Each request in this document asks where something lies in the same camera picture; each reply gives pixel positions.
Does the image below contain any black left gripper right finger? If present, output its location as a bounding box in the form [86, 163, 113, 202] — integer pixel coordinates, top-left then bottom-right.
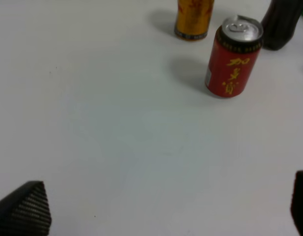
[290, 170, 303, 236]

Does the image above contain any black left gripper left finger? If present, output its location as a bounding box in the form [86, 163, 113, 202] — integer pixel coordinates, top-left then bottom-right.
[0, 180, 52, 236]

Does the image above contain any cola bottle with yellow cap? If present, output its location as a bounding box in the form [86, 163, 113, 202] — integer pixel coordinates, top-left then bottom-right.
[261, 0, 303, 51]

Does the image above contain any red herbal tea can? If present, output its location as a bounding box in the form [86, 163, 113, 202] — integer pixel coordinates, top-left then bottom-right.
[205, 15, 263, 98]

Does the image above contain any gold energy drink can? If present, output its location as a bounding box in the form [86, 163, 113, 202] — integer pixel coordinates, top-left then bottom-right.
[174, 0, 214, 41]

